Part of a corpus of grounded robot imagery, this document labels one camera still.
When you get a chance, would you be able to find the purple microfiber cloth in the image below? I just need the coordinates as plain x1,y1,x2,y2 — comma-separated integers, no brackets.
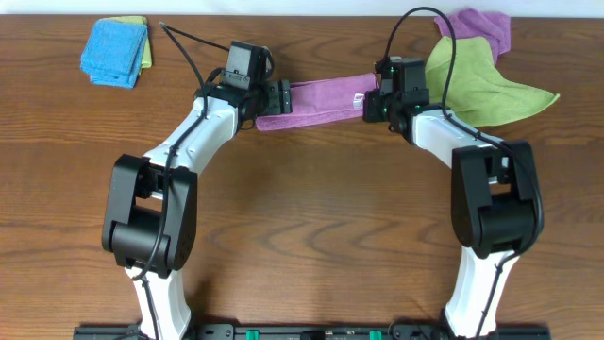
256,73,378,131

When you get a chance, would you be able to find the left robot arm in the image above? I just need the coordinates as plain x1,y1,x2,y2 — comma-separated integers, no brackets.
90,80,293,339

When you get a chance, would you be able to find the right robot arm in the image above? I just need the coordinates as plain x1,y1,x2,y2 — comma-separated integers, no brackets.
362,86,544,339

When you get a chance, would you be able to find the green microfiber cloth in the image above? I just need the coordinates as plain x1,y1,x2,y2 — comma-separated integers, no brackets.
425,36,560,127

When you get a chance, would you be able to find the crumpled purple cloth at back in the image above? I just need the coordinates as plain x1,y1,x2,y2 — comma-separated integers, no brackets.
447,8,512,64

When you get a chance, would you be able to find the folded green cloth under blue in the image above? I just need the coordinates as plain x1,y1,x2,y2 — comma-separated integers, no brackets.
109,16,153,69

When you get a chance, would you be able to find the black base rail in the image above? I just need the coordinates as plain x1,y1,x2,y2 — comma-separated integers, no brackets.
72,324,552,340

